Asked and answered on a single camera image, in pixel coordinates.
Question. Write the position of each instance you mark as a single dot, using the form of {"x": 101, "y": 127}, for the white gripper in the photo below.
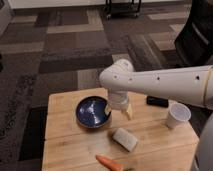
{"x": 119, "y": 101}

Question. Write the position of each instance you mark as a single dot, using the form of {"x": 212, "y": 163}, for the blue ceramic bowl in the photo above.
{"x": 90, "y": 112}

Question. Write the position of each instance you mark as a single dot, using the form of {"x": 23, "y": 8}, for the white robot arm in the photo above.
{"x": 190, "y": 85}

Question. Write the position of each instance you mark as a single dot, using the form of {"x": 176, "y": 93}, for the white sponge block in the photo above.
{"x": 125, "y": 138}

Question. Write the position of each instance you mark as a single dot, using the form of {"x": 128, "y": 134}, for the black rectangular device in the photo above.
{"x": 157, "y": 101}

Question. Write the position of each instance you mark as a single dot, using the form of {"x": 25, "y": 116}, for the orange carrot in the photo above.
{"x": 110, "y": 164}

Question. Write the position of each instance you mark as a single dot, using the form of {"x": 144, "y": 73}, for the white paper cup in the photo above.
{"x": 177, "y": 114}

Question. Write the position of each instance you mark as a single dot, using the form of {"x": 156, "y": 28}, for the black office chair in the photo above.
{"x": 194, "y": 44}

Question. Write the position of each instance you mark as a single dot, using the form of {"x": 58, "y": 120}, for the black rolling cart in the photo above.
{"x": 122, "y": 9}

